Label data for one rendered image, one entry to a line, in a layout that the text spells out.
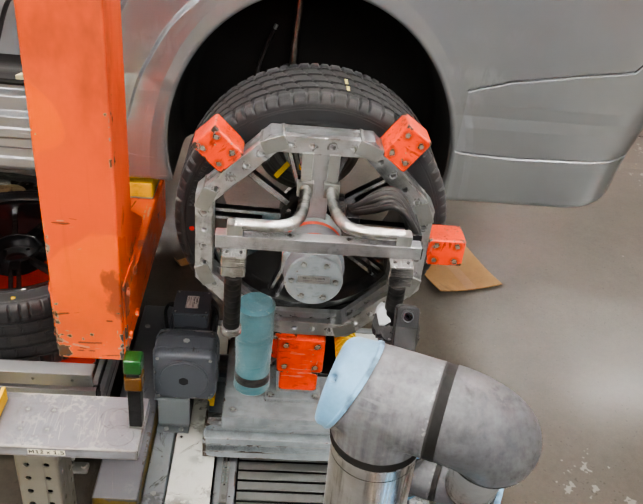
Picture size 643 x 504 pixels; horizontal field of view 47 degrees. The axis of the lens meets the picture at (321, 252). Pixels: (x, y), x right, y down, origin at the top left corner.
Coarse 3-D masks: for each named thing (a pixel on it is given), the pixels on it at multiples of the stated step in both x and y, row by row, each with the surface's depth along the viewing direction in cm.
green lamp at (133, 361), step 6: (126, 354) 162; (132, 354) 162; (138, 354) 162; (126, 360) 160; (132, 360) 160; (138, 360) 161; (126, 366) 161; (132, 366) 161; (138, 366) 161; (126, 372) 162; (132, 372) 162; (138, 372) 162
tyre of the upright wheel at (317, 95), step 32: (224, 96) 180; (256, 96) 166; (288, 96) 161; (320, 96) 162; (352, 96) 163; (384, 96) 174; (256, 128) 164; (352, 128) 164; (384, 128) 165; (192, 160) 169; (416, 160) 169; (192, 192) 172; (192, 224) 177; (192, 256) 182
